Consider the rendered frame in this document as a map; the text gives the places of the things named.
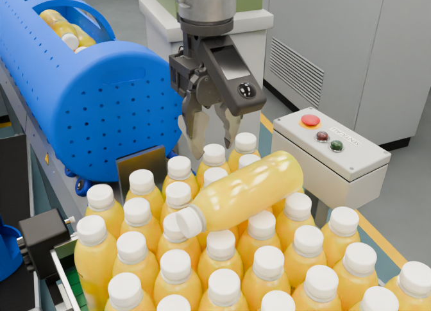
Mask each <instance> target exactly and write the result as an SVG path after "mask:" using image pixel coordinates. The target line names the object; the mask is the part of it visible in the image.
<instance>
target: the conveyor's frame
mask: <svg viewBox="0 0 431 311"><path fill-rule="evenodd" d="M45 282H46V285H47V288H48V291H49V293H50V296H51V299H52V301H53V305H54V306H55V310H56V311H66V310H67V309H70V308H72V306H71V304H70V301H69V299H68V297H67V294H66V292H65V289H64V287H63V285H62V284H59V285H58V286H57V284H56V282H53V283H51V284H48V282H47V280H46V279H45ZM59 289H60V290H59Z"/></svg>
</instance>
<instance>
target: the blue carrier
mask: <svg viewBox="0 0 431 311"><path fill-rule="evenodd" d="M78 8H80V9H82V10H85V11H86V12H89V13H90V14H91V15H92V16H93V18H95V20H96V21H97V23H96V22H94V21H93V20H92V19H91V18H89V17H88V16H87V15H85V14H84V13H83V12H82V11H81V10H79V9H78ZM45 10H55V11H57V12H58V13H60V14H61V15H62V16H63V17H64V18H65V19H66V20H67V21H68V22H69V23H71V24H75V25H77V26H79V27H80V28H81V29H82V30H83V31H84V32H86V33H87V34H88V35H89V36H90V37H92V38H93V39H94V40H95V41H96V43H97V44H95V45H93V46H90V47H87V48H85V49H83V50H81V51H80V52H78V53H76V54H75V53H74V51H73V50H72V49H71V48H70V47H69V46H68V45H67V44H66V43H65V42H64V41H63V40H62V39H61V38H60V37H59V36H58V35H57V34H56V33H55V32H54V31H53V30H52V29H51V28H50V27H49V26H48V25H47V24H46V23H45V22H44V20H43V19H42V18H41V17H40V16H39V15H40V14H41V13H42V12H43V11H45ZM0 56H1V58H2V60H3V62H4V64H5V65H6V67H7V69H8V70H9V72H10V74H11V75H12V78H13V80H14V81H15V83H16V85H17V86H18V88H19V90H20V92H21V94H22V95H23V97H24V99H25V100H26V102H27V104H28V106H29V108H30V109H31V111H32V113H33V115H34V116H35V118H36V120H37V122H38V123H39V125H40V127H41V128H42V131H43V132H44V134H45V136H46V138H47V139H48V141H49V143H50V145H51V147H52V148H53V150H54V152H55V153H56V155H57V157H58V158H59V160H60V161H61V163H63V164H64V166H66V168H68V170H70V171H71V172H73V173H74V174H76V175H78V176H80V177H82V178H85V179H87V180H91V181H97V182H103V183H112V182H118V181H119V179H118V175H117V168H116V164H115V161H116V159H117V158H120V157H122V156H125V155H128V154H131V153H134V152H137V151H140V150H143V149H146V148H149V147H152V146H155V145H157V146H160V145H164V146H165V157H166V156H167V155H168V154H169V153H170V152H171V150H172V149H173V148H174V146H175V145H176V143H177V142H178V140H179V138H180V137H181V134H182V131H181V129H180V128H179V126H178V117H179V116H180V115H182V101H183V100H184V99H183V98H182V97H181V96H179V95H178V93H177V92H176V91H175V90H173V89H172V88H171V81H170V71H169V63H168V62H167V61H165V60H164V59H163V58H161V57H160V56H158V55H157V54H156V53H154V52H153V51H152V50H150V49H148V48H146V47H144V46H142V45H140V44H136V43H133V42H127V41H118V40H117V39H116V38H115V35H114V32H113V30H112V28H111V26H110V25H109V23H108V21H107V20H106V19H105V18H104V17H103V16H102V15H101V14H100V13H99V12H98V11H97V10H95V9H94V8H93V7H91V6H90V5H89V4H87V3H86V2H84V1H82V0H0Z"/></svg>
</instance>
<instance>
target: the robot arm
mask: <svg viewBox="0 0 431 311"><path fill-rule="evenodd" d="M176 2H177V3H178V12H177V22H178V23H180V28H181V30H182V31H183V46H180V47H179V50H178V53H176V54H173V55H169V71H170V81H171V88H172V89H173V90H175V91H176V92H177V93H178V95H179V96H181V97H182V98H183V99H184V100H183V101H182V115H180V116H179V117H178V126H179V128H180V129H181V131H182V133H183V134H184V135H185V137H186V139H187V143H188V145H189V149H190V151H191V153H192V155H193V157H194V158H195V159H196V160H199V159H200V158H201V157H202V156H203V154H204V153H205V151H204V149H203V144H204V142H205V129H206V127H207V126H208V122H209V116H208V115H207V114H206V113H205V112H203V111H202V105H203V106H204V107H205V108H206V109H209V108H210V107H211V106H212V105H214V108H215V112H216V114H217V116H218V117H219V118H220V120H221V121H222V122H223V124H224V125H223V128H224V129H225V136H224V142H225V146H226V149H230V148H231V146H232V144H233V141H234V139H235V137H236V134H237V132H238V130H239V127H240V124H241V119H242V118H243V115H244V114H247V113H251V112H256V111H259V110H261V109H262V108H263V107H264V105H265V103H266V102H267V97H266V95H265V94H264V92H263V91H262V89H261V88H260V85H259V84H258V82H257V81H256V79H255V77H254V75H253V74H252V72H251V71H250V69H249V67H248V65H247V64H246V62H245V61H244V59H243V57H242V55H241V54H240V52H239V50H238V49H237V47H236V45H235V44H234V42H233V40H232V39H231V37H230V36H229V35H223V34H225V33H229V32H230V31H231V30H232V29H233V20H234V17H233V16H234V15H235V14H236V0H176ZM221 35H223V36H221ZM181 47H183V49H182V50H180V49H181ZM182 55H183V56H182ZM180 56H182V57H180ZM173 80H174V81H173ZM217 103H219V104H217Z"/></svg>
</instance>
